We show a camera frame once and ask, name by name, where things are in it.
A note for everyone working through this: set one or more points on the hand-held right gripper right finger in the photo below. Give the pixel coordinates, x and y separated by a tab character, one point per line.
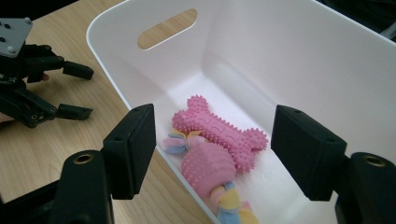
306	152

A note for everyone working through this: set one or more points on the white plastic bin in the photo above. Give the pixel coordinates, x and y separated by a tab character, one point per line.
280	62

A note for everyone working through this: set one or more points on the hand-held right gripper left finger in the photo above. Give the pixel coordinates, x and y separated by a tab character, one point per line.
137	149

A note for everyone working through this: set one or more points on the pink spiky bone toy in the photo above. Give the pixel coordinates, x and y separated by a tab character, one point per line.
222	130

